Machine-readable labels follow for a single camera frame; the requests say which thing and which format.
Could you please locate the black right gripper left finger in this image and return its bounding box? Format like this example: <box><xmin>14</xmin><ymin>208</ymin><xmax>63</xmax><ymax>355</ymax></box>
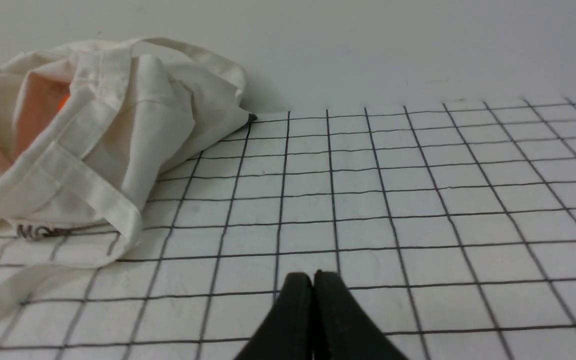
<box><xmin>236</xmin><ymin>272</ymin><xmax>313</xmax><ymax>360</ymax></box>

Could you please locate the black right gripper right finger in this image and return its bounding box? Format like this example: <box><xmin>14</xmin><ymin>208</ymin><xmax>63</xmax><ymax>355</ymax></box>
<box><xmin>313</xmin><ymin>270</ymin><xmax>407</xmax><ymax>360</ymax></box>

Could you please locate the orange carrot with green leaves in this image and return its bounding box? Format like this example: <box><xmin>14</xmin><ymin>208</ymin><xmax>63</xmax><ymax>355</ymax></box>
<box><xmin>57</xmin><ymin>94</ymin><xmax>71</xmax><ymax>112</ymax></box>

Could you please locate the cream canvas tote bag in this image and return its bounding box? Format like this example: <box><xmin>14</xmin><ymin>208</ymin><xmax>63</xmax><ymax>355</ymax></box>
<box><xmin>0</xmin><ymin>38</ymin><xmax>257</xmax><ymax>319</ymax></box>

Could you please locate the white grid tablecloth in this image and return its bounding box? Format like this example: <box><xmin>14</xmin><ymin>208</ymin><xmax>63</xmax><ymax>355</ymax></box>
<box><xmin>0</xmin><ymin>98</ymin><xmax>576</xmax><ymax>360</ymax></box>

